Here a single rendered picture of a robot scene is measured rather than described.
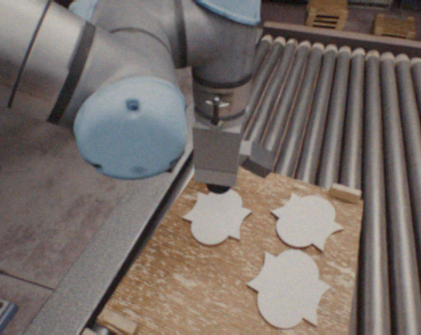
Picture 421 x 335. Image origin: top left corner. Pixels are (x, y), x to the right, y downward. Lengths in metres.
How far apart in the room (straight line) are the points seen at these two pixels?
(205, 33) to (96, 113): 0.17
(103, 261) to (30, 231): 1.37
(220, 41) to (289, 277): 0.38
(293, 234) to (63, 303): 0.41
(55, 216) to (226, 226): 1.49
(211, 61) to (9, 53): 0.20
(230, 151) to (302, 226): 0.25
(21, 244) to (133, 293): 1.43
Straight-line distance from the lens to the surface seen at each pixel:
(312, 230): 0.60
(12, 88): 0.21
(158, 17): 0.33
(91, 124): 0.20
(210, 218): 0.59
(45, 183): 2.17
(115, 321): 0.50
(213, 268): 0.55
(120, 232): 0.63
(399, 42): 1.40
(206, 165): 0.44
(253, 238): 0.58
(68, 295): 0.60
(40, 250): 1.86
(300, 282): 0.54
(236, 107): 0.38
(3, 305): 0.68
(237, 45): 0.34
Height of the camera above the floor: 1.43
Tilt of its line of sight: 45 degrees down
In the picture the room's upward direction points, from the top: straight up
